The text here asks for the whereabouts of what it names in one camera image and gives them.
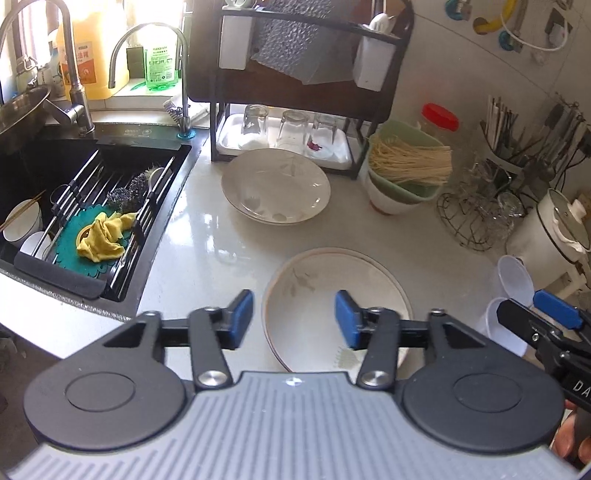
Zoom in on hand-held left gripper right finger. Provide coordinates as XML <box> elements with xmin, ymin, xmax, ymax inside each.
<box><xmin>335</xmin><ymin>290</ymin><xmax>502</xmax><ymax>390</ymax></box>

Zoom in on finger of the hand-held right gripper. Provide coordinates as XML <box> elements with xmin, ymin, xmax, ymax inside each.
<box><xmin>533</xmin><ymin>290</ymin><xmax>591</xmax><ymax>329</ymax></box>
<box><xmin>496</xmin><ymin>299</ymin><xmax>573</xmax><ymax>354</ymax></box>

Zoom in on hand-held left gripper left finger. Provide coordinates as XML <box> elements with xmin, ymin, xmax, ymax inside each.
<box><xmin>102</xmin><ymin>289</ymin><xmax>254</xmax><ymax>389</ymax></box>

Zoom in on brown-rimmed cream plate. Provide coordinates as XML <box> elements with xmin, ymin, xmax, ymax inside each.
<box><xmin>262</xmin><ymin>248</ymin><xmax>414</xmax><ymax>374</ymax></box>

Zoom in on cream floral plate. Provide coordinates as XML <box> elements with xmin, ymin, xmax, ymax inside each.
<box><xmin>221</xmin><ymin>148</ymin><xmax>332</xmax><ymax>226</ymax></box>

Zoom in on person's right hand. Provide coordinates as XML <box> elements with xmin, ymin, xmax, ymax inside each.
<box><xmin>553</xmin><ymin>421</ymin><xmax>578</xmax><ymax>459</ymax></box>

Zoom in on white electric pot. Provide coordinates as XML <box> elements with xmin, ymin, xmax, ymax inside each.
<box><xmin>505</xmin><ymin>188</ymin><xmax>591</xmax><ymax>278</ymax></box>

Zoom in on white basin under basket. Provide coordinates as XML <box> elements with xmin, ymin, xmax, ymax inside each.
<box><xmin>364</xmin><ymin>170</ymin><xmax>424</xmax><ymax>216</ymax></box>

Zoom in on yellow dish cloth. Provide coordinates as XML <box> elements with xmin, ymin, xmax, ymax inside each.
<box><xmin>76</xmin><ymin>211</ymin><xmax>137</xmax><ymax>262</ymax></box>

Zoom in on steel wool scrubber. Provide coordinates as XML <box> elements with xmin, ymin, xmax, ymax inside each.
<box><xmin>106</xmin><ymin>186</ymin><xmax>136</xmax><ymax>214</ymax></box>
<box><xmin>126</xmin><ymin>174</ymin><xmax>149</xmax><ymax>205</ymax></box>

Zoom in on dry noodles bundle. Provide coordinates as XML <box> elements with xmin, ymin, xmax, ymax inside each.
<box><xmin>369</xmin><ymin>134</ymin><xmax>454</xmax><ymax>186</ymax></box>

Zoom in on hanging utensil rack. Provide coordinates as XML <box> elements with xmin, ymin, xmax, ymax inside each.
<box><xmin>534</xmin><ymin>96</ymin><xmax>591</xmax><ymax>182</ymax></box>

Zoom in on white drip tray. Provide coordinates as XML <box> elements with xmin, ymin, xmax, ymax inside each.
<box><xmin>217</xmin><ymin>113</ymin><xmax>354</xmax><ymax>169</ymax></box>

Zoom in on chopstick holder with chopsticks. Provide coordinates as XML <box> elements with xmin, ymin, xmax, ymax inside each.
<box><xmin>479</xmin><ymin>95</ymin><xmax>537</xmax><ymax>169</ymax></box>

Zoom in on teal silicone mat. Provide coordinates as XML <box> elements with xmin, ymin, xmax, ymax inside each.
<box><xmin>54</xmin><ymin>207</ymin><xmax>136</xmax><ymax>278</ymax></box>

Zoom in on clear drinking glass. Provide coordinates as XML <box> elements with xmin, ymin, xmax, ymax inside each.
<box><xmin>240</xmin><ymin>104</ymin><xmax>270</xmax><ymax>149</ymax></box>
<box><xmin>276</xmin><ymin>109</ymin><xmax>310</xmax><ymax>154</ymax></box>
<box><xmin>307</xmin><ymin>114</ymin><xmax>339</xmax><ymax>156</ymax></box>

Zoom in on roll-up sink drying rack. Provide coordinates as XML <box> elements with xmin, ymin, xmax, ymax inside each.
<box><xmin>14</xmin><ymin>148</ymin><xmax>180</xmax><ymax>302</ymax></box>

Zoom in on green plastic basket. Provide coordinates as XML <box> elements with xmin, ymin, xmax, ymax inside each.
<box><xmin>368</xmin><ymin>119</ymin><xmax>454</xmax><ymax>205</ymax></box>

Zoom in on white folded cloth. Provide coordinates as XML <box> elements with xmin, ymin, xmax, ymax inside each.
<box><xmin>163</xmin><ymin>100</ymin><xmax>211</xmax><ymax>124</ymax></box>

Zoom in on white ceramic bowl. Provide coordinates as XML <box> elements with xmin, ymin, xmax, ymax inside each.
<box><xmin>2</xmin><ymin>200</ymin><xmax>44</xmax><ymax>244</ymax></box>
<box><xmin>20</xmin><ymin>232</ymin><xmax>53</xmax><ymax>260</ymax></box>

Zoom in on red-lid clear jar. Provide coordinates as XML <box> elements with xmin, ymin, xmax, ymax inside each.
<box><xmin>417</xmin><ymin>103</ymin><xmax>461</xmax><ymax>145</ymax></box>

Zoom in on black dish rack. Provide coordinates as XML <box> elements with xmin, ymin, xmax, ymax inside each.
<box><xmin>188</xmin><ymin>0</ymin><xmax>415</xmax><ymax>182</ymax></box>

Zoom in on slim gooseneck faucet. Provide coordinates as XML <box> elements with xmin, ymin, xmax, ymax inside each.
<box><xmin>108</xmin><ymin>23</ymin><xmax>193</xmax><ymax>134</ymax></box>

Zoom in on wooden chopsticks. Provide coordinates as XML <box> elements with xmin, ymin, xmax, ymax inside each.
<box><xmin>0</xmin><ymin>191</ymin><xmax>47</xmax><ymax>232</ymax></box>

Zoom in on black kitchen sink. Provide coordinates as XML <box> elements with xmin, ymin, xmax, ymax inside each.
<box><xmin>0</xmin><ymin>122</ymin><xmax>200</xmax><ymax>320</ymax></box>

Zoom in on white utensil holder box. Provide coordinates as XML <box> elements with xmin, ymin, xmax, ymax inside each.
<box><xmin>353</xmin><ymin>34</ymin><xmax>396</xmax><ymax>92</ymax></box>
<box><xmin>219</xmin><ymin>17</ymin><xmax>253</xmax><ymax>70</ymax></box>

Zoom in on green detergent bottle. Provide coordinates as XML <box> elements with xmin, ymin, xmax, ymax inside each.
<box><xmin>145</xmin><ymin>34</ymin><xmax>182</xmax><ymax>92</ymax></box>

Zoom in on tall steel faucet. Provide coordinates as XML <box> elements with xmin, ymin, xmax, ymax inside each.
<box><xmin>0</xmin><ymin>0</ymin><xmax>96</xmax><ymax>137</ymax></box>

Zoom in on textured silver board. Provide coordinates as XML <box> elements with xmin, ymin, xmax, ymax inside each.
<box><xmin>248</xmin><ymin>0</ymin><xmax>371</xmax><ymax>86</ymax></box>

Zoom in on yellow oil jug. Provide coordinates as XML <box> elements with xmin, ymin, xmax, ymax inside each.
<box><xmin>55</xmin><ymin>0</ymin><xmax>131</xmax><ymax>100</ymax></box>

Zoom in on steel pan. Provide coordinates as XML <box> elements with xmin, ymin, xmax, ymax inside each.
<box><xmin>0</xmin><ymin>85</ymin><xmax>52</xmax><ymax>136</ymax></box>

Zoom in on wire glass holder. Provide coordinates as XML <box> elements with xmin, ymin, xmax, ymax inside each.
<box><xmin>437</xmin><ymin>159</ymin><xmax>528</xmax><ymax>253</ymax></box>

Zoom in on white power cable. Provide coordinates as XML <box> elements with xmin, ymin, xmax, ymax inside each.
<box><xmin>501</xmin><ymin>8</ymin><xmax>570</xmax><ymax>52</ymax></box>

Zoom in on yellow wall hook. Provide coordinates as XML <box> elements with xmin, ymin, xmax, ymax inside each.
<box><xmin>475</xmin><ymin>0</ymin><xmax>516</xmax><ymax>36</ymax></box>

